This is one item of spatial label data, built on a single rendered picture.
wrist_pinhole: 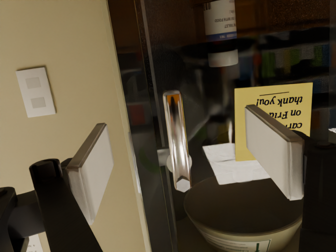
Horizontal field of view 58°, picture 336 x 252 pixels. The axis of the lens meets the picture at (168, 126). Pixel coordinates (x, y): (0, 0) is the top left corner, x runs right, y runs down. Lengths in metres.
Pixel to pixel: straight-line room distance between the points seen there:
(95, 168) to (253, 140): 0.09
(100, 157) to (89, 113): 0.60
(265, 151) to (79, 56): 0.63
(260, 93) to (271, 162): 0.15
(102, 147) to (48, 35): 0.61
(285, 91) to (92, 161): 0.21
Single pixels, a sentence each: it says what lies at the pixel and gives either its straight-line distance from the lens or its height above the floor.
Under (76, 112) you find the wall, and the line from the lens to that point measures 0.78.
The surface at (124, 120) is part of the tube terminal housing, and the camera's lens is 0.31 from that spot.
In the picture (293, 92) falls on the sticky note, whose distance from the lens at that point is 0.32.
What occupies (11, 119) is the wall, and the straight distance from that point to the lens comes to 0.84.
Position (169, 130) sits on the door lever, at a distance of 0.25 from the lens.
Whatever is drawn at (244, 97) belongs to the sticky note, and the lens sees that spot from 0.31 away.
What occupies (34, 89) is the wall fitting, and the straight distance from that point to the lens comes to 0.79.
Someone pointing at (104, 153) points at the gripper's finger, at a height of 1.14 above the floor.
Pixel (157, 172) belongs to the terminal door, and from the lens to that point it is 0.32.
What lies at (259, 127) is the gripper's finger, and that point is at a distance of 0.18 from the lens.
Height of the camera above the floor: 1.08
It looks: 16 degrees up
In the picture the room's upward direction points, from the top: 172 degrees clockwise
